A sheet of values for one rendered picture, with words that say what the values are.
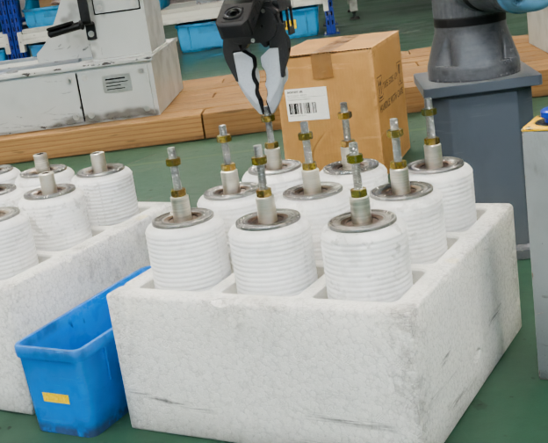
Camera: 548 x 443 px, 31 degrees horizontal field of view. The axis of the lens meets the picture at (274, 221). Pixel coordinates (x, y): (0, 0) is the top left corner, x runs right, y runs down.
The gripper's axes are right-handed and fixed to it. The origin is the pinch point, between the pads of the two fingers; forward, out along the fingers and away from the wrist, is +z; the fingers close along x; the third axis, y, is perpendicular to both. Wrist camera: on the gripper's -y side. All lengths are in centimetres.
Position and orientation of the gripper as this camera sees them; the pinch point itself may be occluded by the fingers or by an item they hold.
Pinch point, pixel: (264, 105)
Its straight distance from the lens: 137.8
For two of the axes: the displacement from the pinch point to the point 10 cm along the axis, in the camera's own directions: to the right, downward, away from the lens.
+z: 1.4, 9.5, 2.7
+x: -9.4, 0.4, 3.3
